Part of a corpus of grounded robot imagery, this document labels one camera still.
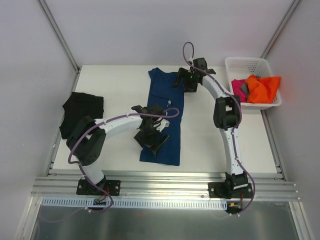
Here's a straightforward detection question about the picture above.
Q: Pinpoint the orange t shirt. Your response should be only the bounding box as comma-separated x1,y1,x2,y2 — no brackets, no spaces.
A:
245,74,281,104

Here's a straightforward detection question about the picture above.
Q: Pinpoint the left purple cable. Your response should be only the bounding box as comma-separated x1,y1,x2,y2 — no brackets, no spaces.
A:
37,107,180,223

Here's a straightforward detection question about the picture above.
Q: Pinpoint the grey t shirt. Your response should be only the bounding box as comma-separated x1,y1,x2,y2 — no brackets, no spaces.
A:
240,83,250,99

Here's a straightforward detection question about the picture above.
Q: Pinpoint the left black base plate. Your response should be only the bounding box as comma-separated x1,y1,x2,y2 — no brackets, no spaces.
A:
76,179,121,196

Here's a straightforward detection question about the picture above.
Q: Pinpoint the pink t shirt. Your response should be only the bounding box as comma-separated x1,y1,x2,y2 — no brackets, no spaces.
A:
231,79,247,103

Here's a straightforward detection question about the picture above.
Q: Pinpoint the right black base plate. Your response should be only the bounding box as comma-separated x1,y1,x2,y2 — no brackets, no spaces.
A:
208,182,254,200

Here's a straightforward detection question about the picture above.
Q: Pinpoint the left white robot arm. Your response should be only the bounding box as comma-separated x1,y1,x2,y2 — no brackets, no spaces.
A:
66,104,170,194

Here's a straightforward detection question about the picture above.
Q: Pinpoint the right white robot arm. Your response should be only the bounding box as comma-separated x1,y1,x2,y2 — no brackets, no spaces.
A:
173,57,249,199

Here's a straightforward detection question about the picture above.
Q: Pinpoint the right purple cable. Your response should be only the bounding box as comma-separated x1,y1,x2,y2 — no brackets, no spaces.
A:
182,41,256,218

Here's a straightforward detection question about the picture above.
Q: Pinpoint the blue t shirt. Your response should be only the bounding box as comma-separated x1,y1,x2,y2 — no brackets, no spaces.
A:
139,67,185,166

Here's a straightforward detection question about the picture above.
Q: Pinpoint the white plastic laundry basket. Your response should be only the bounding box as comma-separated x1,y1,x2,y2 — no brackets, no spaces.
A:
225,57,282,110

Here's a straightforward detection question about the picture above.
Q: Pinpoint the white slotted cable duct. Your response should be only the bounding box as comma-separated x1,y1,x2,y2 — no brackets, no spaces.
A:
41,196,227,211

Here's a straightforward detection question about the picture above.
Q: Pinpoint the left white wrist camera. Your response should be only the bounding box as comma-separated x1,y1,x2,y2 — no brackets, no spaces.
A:
159,119,170,129

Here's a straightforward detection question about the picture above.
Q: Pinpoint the folded black t shirt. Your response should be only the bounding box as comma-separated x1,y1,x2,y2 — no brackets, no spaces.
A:
59,92,104,140

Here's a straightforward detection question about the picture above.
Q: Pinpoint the purple cable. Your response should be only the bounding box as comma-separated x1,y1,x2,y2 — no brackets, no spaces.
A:
182,41,256,218
37,107,180,223

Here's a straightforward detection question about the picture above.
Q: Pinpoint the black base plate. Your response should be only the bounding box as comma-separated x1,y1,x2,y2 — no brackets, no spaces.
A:
208,182,254,200
76,179,121,196

